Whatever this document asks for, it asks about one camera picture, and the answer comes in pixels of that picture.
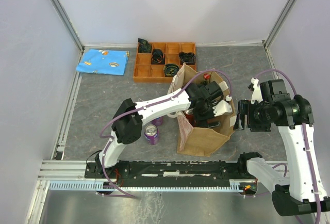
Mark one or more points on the purple soda can front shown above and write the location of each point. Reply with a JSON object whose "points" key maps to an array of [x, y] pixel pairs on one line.
{"points": [[151, 134]]}

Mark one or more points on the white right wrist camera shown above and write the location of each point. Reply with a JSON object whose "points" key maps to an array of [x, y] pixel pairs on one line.
{"points": [[256, 91]]}

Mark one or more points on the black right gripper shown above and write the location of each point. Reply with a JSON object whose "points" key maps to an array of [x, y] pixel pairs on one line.
{"points": [[245, 108]]}

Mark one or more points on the black rolled belt right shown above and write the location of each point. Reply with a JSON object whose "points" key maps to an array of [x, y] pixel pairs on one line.
{"points": [[188, 58]]}

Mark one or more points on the black rolled belt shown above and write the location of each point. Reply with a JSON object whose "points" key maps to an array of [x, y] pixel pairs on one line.
{"points": [[188, 58], [157, 57]]}

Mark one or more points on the tan canvas tote bag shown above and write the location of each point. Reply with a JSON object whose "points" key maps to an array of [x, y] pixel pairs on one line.
{"points": [[198, 141]]}

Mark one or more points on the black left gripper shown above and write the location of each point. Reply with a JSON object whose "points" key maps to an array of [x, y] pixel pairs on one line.
{"points": [[201, 122]]}

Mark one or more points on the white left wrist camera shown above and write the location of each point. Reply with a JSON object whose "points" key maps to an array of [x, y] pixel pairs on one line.
{"points": [[221, 107]]}

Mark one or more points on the blue patterned cloth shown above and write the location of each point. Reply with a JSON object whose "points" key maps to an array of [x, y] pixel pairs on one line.
{"points": [[108, 62]]}

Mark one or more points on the dark patterned tie corner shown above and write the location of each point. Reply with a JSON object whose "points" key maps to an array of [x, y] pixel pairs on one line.
{"points": [[144, 46]]}

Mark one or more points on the orange compartment tray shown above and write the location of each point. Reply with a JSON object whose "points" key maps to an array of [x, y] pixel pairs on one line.
{"points": [[146, 71]]}

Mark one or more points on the purple soda can rear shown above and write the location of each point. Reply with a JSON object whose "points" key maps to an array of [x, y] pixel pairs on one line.
{"points": [[158, 121]]}

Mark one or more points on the black rolled belt middle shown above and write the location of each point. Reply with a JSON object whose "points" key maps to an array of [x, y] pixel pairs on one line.
{"points": [[157, 57]]}

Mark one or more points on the purple soda can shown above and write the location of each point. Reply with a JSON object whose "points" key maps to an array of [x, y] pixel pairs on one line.
{"points": [[158, 121], [151, 134]]}

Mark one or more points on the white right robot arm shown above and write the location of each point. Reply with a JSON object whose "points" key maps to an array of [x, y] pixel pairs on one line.
{"points": [[302, 192]]}

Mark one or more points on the red cola can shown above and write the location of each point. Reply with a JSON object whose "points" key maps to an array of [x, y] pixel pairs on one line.
{"points": [[189, 116]]}

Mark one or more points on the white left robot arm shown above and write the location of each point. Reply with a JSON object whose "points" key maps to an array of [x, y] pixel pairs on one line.
{"points": [[127, 123]]}

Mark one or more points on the blue yellow rolled tie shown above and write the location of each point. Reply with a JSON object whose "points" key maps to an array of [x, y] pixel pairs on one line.
{"points": [[170, 69]]}

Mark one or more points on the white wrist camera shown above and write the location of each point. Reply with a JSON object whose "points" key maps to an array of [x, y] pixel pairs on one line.
{"points": [[221, 107], [256, 91]]}

